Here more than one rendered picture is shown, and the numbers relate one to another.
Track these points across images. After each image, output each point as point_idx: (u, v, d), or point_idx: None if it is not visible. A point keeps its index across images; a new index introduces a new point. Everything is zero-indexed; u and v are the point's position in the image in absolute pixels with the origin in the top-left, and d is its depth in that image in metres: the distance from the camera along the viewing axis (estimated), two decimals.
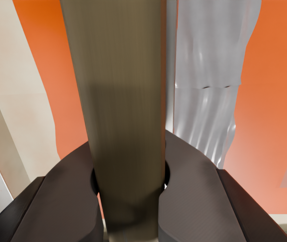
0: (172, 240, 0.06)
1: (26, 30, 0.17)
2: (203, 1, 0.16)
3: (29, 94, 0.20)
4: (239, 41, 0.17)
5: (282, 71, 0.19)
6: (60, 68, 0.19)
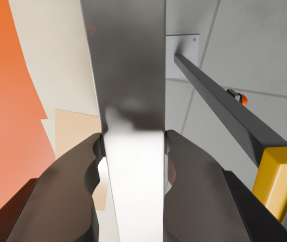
0: (176, 240, 0.06)
1: None
2: None
3: None
4: None
5: None
6: None
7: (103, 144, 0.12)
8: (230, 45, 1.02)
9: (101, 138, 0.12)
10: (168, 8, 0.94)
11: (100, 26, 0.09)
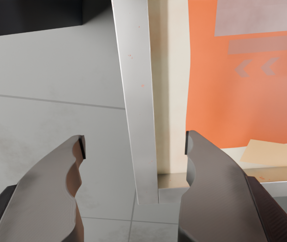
0: (191, 240, 0.06)
1: None
2: None
3: None
4: None
5: None
6: None
7: (82, 146, 0.12)
8: None
9: (81, 139, 0.11)
10: None
11: None
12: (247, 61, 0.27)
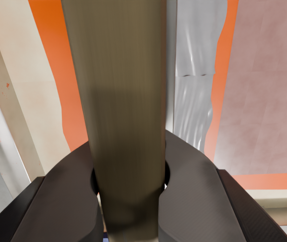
0: (172, 240, 0.06)
1: (40, 29, 0.22)
2: (180, 5, 0.20)
3: (41, 81, 0.24)
4: (211, 37, 0.22)
5: (248, 62, 0.24)
6: (66, 60, 0.23)
7: None
8: None
9: None
10: None
11: None
12: None
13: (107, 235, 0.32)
